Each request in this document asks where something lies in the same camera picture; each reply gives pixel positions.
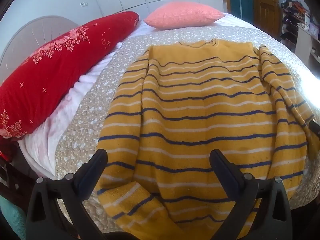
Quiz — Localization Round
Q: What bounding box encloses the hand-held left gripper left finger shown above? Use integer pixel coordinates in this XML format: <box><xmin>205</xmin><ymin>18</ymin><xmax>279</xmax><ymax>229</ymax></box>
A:
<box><xmin>26</xmin><ymin>149</ymin><xmax>108</xmax><ymax>240</ymax></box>

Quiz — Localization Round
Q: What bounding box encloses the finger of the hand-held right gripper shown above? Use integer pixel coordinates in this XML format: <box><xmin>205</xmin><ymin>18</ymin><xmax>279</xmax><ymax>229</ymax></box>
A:
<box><xmin>309</xmin><ymin>121</ymin><xmax>320</xmax><ymax>140</ymax></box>

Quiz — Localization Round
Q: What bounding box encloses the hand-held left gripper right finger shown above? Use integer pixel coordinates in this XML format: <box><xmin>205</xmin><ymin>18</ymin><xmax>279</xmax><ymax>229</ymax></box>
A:
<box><xmin>209</xmin><ymin>149</ymin><xmax>292</xmax><ymax>240</ymax></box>

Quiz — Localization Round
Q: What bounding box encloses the yellow striped sweater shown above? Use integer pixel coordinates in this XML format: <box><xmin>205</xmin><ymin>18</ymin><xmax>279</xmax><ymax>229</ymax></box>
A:
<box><xmin>96</xmin><ymin>38</ymin><xmax>317</xmax><ymax>240</ymax></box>

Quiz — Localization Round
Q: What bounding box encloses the white bed sheet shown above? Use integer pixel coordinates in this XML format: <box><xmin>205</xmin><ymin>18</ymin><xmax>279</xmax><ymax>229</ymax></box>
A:
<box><xmin>17</xmin><ymin>12</ymin><xmax>250</xmax><ymax>178</ymax></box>

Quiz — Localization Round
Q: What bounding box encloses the beige heart-print quilt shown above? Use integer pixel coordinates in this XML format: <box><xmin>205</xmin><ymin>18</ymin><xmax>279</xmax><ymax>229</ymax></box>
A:
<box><xmin>54</xmin><ymin>25</ymin><xmax>320</xmax><ymax>233</ymax></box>

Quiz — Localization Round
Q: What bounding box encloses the white shelf cabinet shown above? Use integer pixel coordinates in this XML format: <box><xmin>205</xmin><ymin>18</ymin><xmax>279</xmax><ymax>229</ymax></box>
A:
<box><xmin>296</xmin><ymin>26</ymin><xmax>320</xmax><ymax>68</ymax></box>

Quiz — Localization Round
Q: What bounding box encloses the teal cloth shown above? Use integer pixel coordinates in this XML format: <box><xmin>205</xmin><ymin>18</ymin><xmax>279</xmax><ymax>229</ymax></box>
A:
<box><xmin>0</xmin><ymin>195</ymin><xmax>27</xmax><ymax>240</ymax></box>

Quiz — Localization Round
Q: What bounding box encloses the shoe rack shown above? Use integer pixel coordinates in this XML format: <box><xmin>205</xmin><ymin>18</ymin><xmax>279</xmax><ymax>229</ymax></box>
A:
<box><xmin>280</xmin><ymin>0</ymin><xmax>312</xmax><ymax>48</ymax></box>

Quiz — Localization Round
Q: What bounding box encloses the red embroidered long pillow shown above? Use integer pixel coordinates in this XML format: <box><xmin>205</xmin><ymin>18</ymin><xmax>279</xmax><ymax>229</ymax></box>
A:
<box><xmin>0</xmin><ymin>11</ymin><xmax>140</xmax><ymax>138</ymax></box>

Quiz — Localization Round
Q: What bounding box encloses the wooden door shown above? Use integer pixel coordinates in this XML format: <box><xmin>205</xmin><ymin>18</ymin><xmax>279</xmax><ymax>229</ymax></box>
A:
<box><xmin>251</xmin><ymin>0</ymin><xmax>280</xmax><ymax>34</ymax></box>

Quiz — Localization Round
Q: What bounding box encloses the pale round headboard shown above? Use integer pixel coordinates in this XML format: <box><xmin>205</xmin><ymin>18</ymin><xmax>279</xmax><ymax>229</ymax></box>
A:
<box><xmin>0</xmin><ymin>16</ymin><xmax>79</xmax><ymax>80</ymax></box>

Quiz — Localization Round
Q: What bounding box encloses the pink pillow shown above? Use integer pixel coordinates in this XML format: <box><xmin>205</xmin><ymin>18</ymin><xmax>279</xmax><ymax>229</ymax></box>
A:
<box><xmin>144</xmin><ymin>1</ymin><xmax>225</xmax><ymax>29</ymax></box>

